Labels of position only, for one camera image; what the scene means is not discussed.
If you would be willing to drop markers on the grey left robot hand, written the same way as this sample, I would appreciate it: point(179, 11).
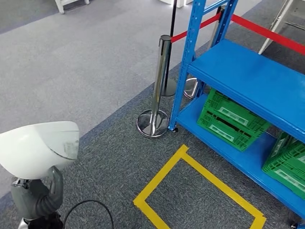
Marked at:
point(28, 197)

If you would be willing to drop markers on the white plastic mirror cover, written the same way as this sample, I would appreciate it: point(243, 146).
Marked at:
point(35, 148)

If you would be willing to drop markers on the blue metal shelf rack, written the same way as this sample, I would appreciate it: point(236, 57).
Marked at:
point(250, 79)

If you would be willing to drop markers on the long red barrier belt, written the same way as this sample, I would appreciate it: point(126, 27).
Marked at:
point(269, 34)

